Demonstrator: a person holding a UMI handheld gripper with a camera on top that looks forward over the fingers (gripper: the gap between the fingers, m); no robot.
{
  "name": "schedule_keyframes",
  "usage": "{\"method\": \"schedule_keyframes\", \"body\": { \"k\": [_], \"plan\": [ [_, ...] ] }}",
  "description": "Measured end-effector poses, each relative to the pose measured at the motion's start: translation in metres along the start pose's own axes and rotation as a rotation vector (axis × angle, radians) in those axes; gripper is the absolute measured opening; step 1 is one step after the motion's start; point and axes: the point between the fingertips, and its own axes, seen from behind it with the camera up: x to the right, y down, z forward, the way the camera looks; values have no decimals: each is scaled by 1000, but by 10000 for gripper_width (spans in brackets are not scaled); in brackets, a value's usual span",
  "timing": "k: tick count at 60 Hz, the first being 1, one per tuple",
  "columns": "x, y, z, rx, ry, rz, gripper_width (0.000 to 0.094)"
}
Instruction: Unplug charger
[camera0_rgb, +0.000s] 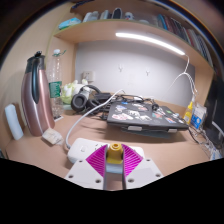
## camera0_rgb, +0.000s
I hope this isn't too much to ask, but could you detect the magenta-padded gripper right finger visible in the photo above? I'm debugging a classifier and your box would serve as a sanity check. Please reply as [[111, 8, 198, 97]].
[[121, 143, 164, 191]]

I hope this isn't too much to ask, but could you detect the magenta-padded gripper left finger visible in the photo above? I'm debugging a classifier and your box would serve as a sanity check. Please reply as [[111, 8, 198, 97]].
[[64, 143, 111, 192]]

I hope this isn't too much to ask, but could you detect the yellow charger block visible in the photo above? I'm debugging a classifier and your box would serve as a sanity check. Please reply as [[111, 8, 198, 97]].
[[106, 142, 124, 174]]

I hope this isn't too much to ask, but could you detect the grey laptop stand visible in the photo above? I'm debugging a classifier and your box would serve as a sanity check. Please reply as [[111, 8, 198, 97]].
[[124, 124, 178, 140]]

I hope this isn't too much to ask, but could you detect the small white wrapped packet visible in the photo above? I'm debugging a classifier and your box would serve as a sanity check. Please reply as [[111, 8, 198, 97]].
[[41, 128, 65, 146]]

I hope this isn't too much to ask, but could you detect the black laptop with stickers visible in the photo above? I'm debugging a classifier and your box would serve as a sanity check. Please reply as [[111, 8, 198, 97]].
[[106, 100, 190, 132]]

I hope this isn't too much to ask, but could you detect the black over-ear headphones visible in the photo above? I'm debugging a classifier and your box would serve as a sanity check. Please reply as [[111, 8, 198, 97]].
[[70, 84, 103, 113]]

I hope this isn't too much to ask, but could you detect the small yellow bottle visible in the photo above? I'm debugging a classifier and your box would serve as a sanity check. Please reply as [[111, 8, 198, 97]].
[[182, 100, 195, 126]]

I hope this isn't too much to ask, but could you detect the blue and white box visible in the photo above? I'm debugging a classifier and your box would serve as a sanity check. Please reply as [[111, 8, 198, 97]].
[[190, 103, 208, 131]]

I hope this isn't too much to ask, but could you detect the white rounded cylinder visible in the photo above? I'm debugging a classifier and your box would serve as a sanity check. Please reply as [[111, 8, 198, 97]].
[[4, 103, 25, 141]]

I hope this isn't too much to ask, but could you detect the pink thermos jug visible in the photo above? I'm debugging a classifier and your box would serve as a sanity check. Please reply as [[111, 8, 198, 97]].
[[20, 50, 56, 137]]

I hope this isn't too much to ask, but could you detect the clear plastic water bottle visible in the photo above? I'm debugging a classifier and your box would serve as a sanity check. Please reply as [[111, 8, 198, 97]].
[[46, 48, 67, 122]]

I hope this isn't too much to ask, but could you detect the black monitor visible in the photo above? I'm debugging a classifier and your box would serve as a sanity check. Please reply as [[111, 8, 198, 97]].
[[203, 74, 224, 148]]

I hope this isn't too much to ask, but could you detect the white light bar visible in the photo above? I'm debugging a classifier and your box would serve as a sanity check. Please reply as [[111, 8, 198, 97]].
[[114, 31, 187, 57]]

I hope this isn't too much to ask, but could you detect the wooden shelf unit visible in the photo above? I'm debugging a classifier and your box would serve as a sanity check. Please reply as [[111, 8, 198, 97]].
[[53, 0, 215, 72]]

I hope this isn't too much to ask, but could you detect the white power strip cable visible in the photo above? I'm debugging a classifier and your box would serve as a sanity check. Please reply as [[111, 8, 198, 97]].
[[64, 88, 126, 150]]

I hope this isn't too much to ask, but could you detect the black and white cable bundle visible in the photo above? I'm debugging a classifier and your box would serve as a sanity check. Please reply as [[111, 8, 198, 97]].
[[187, 125, 224, 160]]

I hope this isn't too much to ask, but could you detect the black cable tangle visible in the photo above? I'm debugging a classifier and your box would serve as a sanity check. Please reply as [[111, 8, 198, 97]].
[[94, 93, 160, 117]]

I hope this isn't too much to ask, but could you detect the white wall socket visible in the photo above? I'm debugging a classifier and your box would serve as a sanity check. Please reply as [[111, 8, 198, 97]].
[[81, 70, 95, 84]]

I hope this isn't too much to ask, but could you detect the thin white hanging cable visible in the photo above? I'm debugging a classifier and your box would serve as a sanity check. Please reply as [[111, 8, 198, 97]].
[[165, 54, 200, 98]]

